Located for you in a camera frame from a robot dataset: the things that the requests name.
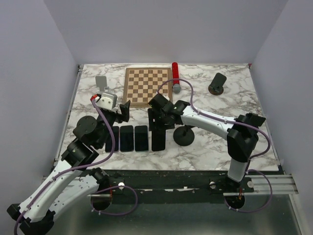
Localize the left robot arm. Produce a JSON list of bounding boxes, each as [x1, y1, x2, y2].
[[7, 96, 130, 235]]

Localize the brown round phone stand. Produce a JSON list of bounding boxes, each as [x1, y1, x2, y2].
[[208, 72, 227, 95]]

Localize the teal-backed phone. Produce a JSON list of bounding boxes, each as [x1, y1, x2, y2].
[[134, 125, 149, 152]]

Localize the red handled microphone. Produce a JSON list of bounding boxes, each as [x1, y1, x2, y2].
[[172, 62, 181, 94]]

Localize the black folding phone stand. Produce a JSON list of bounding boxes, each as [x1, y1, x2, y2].
[[246, 113, 266, 127]]

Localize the black round phone stand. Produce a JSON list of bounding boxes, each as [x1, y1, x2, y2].
[[173, 126, 195, 146]]

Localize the grey metal phone stand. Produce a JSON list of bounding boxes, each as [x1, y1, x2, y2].
[[95, 76, 110, 94]]

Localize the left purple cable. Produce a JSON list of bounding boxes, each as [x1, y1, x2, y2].
[[13, 96, 139, 235]]

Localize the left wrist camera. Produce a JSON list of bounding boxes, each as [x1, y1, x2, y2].
[[90, 92, 117, 111]]

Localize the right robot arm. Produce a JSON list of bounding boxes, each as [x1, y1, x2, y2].
[[148, 94, 265, 192]]

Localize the wooden chessboard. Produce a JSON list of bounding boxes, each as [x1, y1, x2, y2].
[[123, 68, 173, 108]]

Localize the purple-cased black phone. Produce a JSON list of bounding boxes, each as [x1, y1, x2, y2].
[[105, 126, 120, 153]]

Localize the black front mounting rail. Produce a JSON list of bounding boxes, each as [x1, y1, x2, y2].
[[90, 170, 254, 210]]

